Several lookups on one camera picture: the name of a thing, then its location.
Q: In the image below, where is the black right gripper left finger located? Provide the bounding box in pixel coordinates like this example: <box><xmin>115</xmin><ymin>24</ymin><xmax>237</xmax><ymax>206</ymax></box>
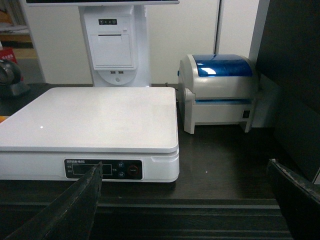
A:
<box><xmin>6</xmin><ymin>162</ymin><xmax>103</xmax><ymax>240</ymax></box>

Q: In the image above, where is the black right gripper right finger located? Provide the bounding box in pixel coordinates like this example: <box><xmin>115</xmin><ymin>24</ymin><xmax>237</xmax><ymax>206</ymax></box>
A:
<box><xmin>266</xmin><ymin>159</ymin><xmax>320</xmax><ymax>240</ymax></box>

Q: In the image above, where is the black checkout counter cabinet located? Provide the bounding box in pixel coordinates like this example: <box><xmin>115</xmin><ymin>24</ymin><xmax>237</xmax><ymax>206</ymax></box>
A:
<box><xmin>0</xmin><ymin>84</ymin><xmax>299</xmax><ymax>240</ymax></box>

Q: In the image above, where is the white checkout scale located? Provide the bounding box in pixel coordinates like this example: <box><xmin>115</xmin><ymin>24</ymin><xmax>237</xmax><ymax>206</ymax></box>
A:
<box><xmin>0</xmin><ymin>87</ymin><xmax>180</xmax><ymax>183</ymax></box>

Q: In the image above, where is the white blue label printer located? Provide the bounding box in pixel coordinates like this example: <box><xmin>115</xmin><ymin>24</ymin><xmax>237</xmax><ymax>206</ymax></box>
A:
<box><xmin>177</xmin><ymin>54</ymin><xmax>259</xmax><ymax>134</ymax></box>

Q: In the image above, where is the black barcode scanner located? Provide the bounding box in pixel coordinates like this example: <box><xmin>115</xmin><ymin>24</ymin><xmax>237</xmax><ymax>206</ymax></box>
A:
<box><xmin>0</xmin><ymin>59</ymin><xmax>31</xmax><ymax>99</ymax></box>

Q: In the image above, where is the red fire equipment box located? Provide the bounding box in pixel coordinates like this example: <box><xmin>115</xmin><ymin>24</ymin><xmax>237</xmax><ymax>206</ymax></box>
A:
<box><xmin>0</xmin><ymin>46</ymin><xmax>17</xmax><ymax>64</ymax></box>

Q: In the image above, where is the white POS terminal stand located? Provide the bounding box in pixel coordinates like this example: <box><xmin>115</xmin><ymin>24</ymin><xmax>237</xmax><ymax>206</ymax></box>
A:
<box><xmin>26</xmin><ymin>0</ymin><xmax>179</xmax><ymax>87</ymax></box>

